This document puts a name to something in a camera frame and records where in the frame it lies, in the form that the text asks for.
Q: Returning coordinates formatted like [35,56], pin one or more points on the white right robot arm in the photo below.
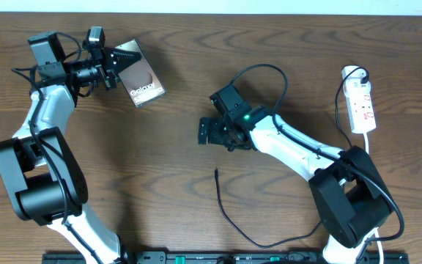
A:
[351,198]

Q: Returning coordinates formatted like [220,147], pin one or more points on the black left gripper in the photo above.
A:
[104,64]

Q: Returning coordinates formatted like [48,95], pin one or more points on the white power strip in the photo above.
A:
[359,106]

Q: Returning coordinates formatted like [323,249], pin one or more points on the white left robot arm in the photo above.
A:
[43,180]

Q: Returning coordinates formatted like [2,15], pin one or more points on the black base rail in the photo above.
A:
[213,258]

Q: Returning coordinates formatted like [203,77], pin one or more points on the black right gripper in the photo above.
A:
[213,136]

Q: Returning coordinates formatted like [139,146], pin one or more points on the white USB charger adapter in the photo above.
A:
[356,72]

